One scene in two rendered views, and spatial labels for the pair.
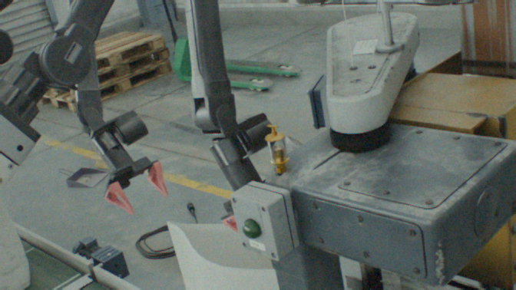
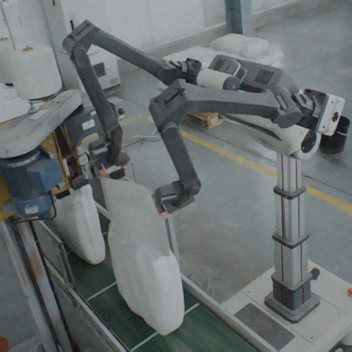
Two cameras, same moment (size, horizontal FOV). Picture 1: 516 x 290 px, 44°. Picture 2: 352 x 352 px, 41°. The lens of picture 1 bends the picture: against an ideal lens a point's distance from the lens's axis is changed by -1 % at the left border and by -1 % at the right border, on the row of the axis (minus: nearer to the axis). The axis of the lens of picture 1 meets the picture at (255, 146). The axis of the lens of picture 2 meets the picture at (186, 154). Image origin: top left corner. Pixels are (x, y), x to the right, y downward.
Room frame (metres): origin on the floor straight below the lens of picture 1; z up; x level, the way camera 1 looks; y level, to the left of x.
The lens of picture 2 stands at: (2.80, 0.51, 2.09)
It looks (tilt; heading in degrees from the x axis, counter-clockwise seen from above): 28 degrees down; 186
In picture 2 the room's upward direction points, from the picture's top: 8 degrees counter-clockwise
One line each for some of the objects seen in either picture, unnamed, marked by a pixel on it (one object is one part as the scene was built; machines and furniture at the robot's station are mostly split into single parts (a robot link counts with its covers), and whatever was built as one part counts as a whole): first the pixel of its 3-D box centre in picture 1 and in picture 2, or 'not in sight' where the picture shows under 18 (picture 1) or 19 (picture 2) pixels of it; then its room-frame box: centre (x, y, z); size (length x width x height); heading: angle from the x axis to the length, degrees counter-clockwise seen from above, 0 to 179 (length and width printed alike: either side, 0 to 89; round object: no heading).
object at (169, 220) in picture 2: not in sight; (176, 262); (0.85, 0.17, 0.39); 0.03 x 0.03 x 0.78; 41
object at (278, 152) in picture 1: (277, 148); not in sight; (0.86, -0.03, 1.37); 0.03 x 0.02 x 0.03; 41
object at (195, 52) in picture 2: not in sight; (185, 59); (-2.22, 0.12, 0.56); 0.66 x 0.43 x 0.15; 128
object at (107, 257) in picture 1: (94, 258); not in sight; (2.50, 0.79, 0.35); 0.30 x 0.15 x 0.15; 41
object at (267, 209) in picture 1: (264, 219); (116, 109); (0.81, 0.01, 1.29); 0.08 x 0.05 x 0.09; 41
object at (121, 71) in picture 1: (101, 67); not in sight; (6.75, 1.40, 0.22); 1.21 x 0.84 x 0.14; 131
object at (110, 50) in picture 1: (96, 56); not in sight; (6.70, 1.42, 0.36); 1.20 x 0.82 x 0.14; 127
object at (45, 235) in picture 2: not in sight; (30, 229); (0.65, -0.67, 0.54); 1.05 x 0.02 x 0.41; 41
